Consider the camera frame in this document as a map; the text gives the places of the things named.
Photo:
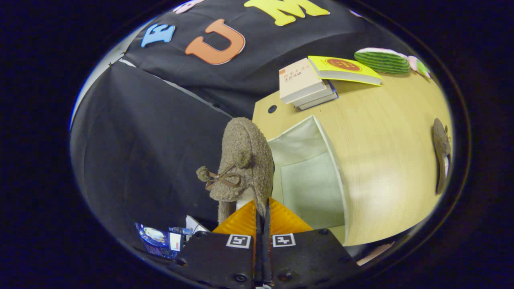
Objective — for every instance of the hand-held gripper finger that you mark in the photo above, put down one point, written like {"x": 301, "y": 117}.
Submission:
{"x": 258, "y": 249}
{"x": 266, "y": 249}

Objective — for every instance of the pale green fabric storage box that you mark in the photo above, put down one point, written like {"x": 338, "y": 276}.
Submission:
{"x": 309, "y": 180}

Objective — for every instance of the brown fuzzy shoe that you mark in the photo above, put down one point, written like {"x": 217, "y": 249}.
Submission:
{"x": 441, "y": 156}
{"x": 247, "y": 148}

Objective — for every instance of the open laptop with blue screen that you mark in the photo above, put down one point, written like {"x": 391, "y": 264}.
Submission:
{"x": 154, "y": 239}

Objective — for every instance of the white flat board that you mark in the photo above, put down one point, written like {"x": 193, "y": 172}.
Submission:
{"x": 194, "y": 224}

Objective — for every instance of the clear plastic water bottle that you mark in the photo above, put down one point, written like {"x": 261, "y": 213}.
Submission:
{"x": 180, "y": 230}

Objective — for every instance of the black backdrop cloth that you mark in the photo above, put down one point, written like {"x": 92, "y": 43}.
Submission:
{"x": 140, "y": 140}

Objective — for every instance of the white cover book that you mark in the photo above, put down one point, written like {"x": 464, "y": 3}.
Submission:
{"x": 319, "y": 96}

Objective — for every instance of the beige cover book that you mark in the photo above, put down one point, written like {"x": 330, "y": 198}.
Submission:
{"x": 299, "y": 78}

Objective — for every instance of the yellow book with red seal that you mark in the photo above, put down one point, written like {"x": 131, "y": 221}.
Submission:
{"x": 341, "y": 66}

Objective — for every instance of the watermelon slice plush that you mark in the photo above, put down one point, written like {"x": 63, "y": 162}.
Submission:
{"x": 381, "y": 61}

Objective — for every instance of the pink and green plush toy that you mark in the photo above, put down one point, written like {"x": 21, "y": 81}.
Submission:
{"x": 419, "y": 66}

